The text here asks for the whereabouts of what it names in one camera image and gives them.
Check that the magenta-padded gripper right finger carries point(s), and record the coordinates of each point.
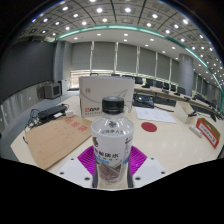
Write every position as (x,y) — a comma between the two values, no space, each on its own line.
(146,168)

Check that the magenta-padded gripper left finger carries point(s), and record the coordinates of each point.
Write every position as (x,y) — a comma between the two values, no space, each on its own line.
(76,170)

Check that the clear water bottle black cap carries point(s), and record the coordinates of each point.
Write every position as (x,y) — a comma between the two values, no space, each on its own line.
(111,140)

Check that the brown paper envelope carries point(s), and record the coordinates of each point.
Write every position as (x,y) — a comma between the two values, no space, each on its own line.
(56,140)

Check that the flat round red coaster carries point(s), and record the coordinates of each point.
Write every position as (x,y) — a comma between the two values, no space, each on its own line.
(149,127)

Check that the white paper sheet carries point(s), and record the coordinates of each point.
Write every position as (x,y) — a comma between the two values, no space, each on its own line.
(155,115)

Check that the white power adapter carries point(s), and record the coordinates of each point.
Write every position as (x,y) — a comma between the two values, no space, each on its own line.
(69,113)

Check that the white remote control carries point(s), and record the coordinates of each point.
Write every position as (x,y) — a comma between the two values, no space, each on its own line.
(196,131)

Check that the black power strip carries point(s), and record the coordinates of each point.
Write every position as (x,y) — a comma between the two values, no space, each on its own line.
(51,111)

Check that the black desk phone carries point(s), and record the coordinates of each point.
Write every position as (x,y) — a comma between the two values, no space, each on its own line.
(143,101)

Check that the red-edged open cardboard box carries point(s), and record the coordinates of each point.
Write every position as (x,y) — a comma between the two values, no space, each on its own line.
(207,133)

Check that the white copy paper carton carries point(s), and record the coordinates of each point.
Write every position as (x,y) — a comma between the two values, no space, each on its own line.
(96,96)

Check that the long curved conference desk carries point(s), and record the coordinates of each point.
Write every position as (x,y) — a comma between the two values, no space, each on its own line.
(173,96)

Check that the grey box monitor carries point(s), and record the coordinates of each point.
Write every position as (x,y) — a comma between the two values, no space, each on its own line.
(52,90)

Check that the black office chairs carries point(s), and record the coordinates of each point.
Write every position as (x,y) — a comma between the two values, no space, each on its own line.
(173,87)

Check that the round ceiling lights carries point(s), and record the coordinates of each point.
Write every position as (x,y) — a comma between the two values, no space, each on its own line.
(127,10)

